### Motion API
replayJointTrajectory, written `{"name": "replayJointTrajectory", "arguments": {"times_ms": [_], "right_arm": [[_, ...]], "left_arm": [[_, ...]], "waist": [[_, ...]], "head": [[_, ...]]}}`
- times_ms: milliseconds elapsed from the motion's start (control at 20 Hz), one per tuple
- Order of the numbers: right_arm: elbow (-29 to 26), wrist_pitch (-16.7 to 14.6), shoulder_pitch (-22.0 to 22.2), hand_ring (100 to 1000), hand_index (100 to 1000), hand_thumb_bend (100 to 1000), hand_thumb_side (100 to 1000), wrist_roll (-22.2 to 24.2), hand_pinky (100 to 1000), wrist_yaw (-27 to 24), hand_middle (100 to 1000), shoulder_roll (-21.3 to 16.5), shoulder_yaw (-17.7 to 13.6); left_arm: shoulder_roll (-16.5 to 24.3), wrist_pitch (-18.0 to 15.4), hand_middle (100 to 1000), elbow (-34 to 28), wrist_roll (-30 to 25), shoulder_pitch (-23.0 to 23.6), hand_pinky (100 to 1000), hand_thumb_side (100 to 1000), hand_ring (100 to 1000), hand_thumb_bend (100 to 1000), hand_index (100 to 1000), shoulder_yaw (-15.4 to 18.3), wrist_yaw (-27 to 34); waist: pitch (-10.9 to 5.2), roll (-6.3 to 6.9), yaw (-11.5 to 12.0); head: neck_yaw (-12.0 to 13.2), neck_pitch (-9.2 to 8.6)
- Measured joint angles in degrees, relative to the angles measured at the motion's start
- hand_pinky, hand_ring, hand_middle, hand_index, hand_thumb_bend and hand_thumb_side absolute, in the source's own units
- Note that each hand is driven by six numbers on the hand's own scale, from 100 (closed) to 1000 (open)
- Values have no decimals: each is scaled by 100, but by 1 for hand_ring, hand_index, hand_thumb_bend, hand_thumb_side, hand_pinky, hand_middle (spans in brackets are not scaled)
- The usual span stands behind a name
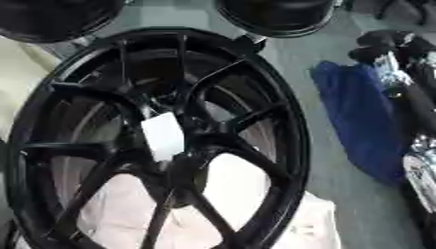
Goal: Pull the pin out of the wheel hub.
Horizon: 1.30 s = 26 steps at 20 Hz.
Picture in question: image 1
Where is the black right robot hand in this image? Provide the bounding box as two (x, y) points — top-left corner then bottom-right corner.
(345, 29), (436, 139)

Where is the black spoked wheel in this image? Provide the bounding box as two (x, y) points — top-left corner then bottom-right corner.
(3, 26), (313, 249)

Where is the white pin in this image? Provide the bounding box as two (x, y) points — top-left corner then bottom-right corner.
(139, 111), (188, 162)

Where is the black chair base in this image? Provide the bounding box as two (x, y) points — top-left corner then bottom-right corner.
(373, 0), (436, 26)

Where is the blue cloth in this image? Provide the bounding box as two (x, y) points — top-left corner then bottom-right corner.
(308, 60), (413, 187)

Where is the large black round wheel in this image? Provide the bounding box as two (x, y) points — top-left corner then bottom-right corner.
(0, 0), (129, 45)

